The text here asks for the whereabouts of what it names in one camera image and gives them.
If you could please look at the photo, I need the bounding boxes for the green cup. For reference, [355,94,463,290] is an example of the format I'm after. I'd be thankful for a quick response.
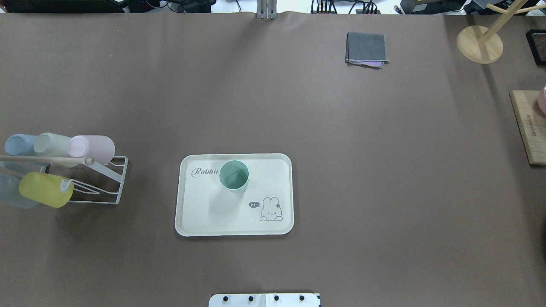
[219,160,250,192]

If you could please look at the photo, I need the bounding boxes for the cream rabbit tray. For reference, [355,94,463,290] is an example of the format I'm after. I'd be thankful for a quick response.
[175,153,295,237]

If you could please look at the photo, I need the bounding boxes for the pink cup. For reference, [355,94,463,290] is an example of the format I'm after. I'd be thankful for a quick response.
[68,135,115,165]

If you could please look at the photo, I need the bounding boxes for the yellow cup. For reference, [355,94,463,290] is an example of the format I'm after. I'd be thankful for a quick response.
[19,172,74,208]

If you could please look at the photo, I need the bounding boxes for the cream white cup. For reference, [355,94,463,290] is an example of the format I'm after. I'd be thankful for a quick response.
[34,133,72,157]

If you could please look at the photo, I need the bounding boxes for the light blue cup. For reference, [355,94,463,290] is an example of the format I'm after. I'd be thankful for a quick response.
[4,134,38,156]

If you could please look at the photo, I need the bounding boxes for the grey blue cup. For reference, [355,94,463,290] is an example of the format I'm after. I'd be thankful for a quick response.
[0,173,38,209]

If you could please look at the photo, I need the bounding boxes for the folded grey cloth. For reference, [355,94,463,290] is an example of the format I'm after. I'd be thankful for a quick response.
[345,32,389,69]

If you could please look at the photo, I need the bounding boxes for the wooden mug tree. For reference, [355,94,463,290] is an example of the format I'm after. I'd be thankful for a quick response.
[456,0,546,64]

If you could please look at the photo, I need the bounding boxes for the wooden cutting board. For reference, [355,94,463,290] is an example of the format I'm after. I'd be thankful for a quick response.
[510,90,546,165]

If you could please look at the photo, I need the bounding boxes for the aluminium frame post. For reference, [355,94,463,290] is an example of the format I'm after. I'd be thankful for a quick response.
[256,0,278,20]

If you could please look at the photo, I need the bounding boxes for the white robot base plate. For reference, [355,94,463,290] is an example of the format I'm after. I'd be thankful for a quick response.
[208,292,321,307]

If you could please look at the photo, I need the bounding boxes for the white wire cup rack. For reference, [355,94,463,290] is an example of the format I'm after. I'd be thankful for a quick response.
[1,155,128,205]

